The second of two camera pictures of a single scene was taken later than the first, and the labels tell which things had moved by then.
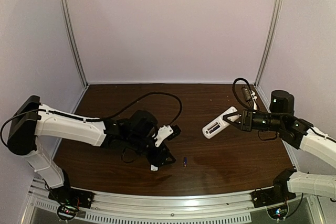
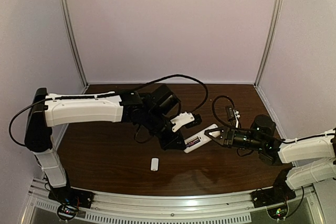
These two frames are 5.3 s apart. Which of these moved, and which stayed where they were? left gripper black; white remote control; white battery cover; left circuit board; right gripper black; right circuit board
Moved: white remote control; right gripper black; left gripper black
Stayed: white battery cover; right circuit board; left circuit board
